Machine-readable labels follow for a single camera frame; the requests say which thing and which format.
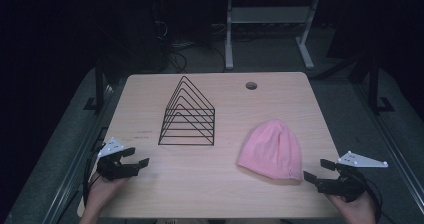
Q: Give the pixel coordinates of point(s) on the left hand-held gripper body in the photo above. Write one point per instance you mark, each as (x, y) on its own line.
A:
(115, 170)

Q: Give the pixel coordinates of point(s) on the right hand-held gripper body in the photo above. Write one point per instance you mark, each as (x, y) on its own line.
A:
(343, 185)

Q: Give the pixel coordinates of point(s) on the pink knit hat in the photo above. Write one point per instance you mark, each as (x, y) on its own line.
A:
(271, 150)

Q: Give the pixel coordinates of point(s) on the person's left hand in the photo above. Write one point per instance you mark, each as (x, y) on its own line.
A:
(100, 194)

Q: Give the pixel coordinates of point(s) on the person's right hand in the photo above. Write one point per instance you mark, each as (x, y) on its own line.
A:
(358, 212)

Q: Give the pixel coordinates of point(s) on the black metal stand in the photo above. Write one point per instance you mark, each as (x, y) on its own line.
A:
(374, 84)
(99, 80)

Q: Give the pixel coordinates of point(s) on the aluminium floor rail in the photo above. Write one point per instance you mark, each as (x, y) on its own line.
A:
(71, 170)
(396, 150)

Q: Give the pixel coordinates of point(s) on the white metal desk frame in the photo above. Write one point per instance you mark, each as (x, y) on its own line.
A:
(266, 14)

